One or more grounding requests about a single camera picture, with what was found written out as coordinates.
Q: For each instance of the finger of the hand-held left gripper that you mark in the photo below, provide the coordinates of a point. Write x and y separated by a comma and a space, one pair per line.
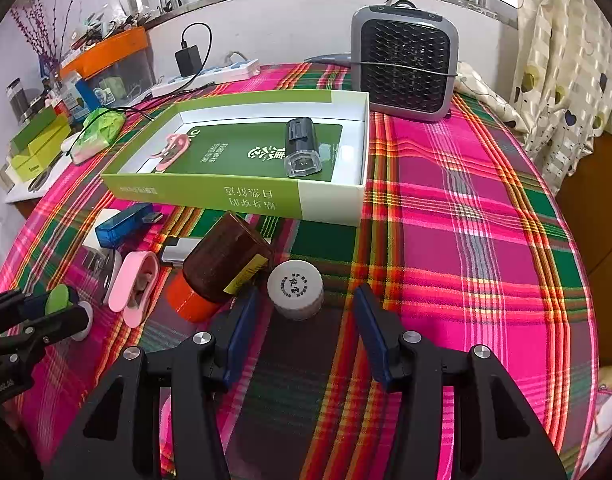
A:
33, 305
61, 322

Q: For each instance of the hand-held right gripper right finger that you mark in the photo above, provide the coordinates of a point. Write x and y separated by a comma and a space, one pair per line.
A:
375, 345

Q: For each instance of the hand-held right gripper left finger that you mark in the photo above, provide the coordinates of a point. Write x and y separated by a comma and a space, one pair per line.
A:
243, 332

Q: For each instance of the green round disc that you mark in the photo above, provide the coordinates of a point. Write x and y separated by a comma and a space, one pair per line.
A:
57, 300

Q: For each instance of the black round disc white rim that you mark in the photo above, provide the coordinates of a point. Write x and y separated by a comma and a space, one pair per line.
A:
86, 327

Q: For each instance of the white round cap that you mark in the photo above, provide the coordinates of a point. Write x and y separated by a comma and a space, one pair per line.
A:
296, 287

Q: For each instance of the sauce jar with orange lid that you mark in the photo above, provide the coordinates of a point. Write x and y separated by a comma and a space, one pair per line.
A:
221, 255

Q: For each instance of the black silver lighter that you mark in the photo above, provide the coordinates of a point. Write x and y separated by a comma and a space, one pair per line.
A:
183, 250

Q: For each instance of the green white cardboard box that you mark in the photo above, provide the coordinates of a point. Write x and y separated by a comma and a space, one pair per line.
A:
211, 195

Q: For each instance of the black device with clear cap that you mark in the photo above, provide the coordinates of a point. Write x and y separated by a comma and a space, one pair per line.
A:
300, 140

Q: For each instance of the pink oval case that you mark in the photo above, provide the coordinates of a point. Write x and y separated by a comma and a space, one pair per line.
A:
146, 265

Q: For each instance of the white flat tray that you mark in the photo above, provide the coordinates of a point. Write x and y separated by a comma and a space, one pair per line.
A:
21, 195

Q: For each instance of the blue transparent USB device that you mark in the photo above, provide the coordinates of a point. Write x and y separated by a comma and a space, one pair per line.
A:
121, 227

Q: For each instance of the lime green small box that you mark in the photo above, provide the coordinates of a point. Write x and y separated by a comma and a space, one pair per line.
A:
41, 157

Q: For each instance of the pink green plaid tablecloth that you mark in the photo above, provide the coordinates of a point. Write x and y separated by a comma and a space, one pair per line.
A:
485, 210

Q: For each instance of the olive green small box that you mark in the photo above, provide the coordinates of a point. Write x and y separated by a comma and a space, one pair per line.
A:
33, 127

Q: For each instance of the green printed insert card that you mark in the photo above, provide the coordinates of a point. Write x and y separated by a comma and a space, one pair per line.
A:
226, 155

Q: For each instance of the green tissue pack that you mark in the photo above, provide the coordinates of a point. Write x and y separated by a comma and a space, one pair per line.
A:
101, 127

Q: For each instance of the dark glass jar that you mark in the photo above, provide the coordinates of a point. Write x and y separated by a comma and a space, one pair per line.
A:
17, 102

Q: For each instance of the blue white medicine box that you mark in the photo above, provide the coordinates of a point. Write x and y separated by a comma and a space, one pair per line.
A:
78, 97

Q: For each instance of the light printed cloth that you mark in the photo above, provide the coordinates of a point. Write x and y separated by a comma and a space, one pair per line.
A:
610, 410

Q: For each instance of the purple flower branches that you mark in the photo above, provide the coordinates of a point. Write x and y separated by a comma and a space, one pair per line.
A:
50, 57

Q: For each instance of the wooden cabinet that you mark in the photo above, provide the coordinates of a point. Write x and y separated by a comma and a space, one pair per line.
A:
600, 240

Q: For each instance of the white blue power strip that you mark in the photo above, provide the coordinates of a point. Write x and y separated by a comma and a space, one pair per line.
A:
221, 72

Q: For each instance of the orange lidded storage box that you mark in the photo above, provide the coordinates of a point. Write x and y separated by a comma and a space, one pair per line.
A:
111, 47

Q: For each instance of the black power adapter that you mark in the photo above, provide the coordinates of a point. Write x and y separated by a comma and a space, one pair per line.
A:
188, 60

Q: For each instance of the grey portable fan heater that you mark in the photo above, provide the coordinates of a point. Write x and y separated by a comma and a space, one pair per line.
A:
403, 65

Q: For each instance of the pile of assorted small items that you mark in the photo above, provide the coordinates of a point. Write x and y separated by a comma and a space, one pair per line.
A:
111, 25

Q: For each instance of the cream dotted curtain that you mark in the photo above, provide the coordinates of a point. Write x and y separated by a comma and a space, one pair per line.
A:
560, 60

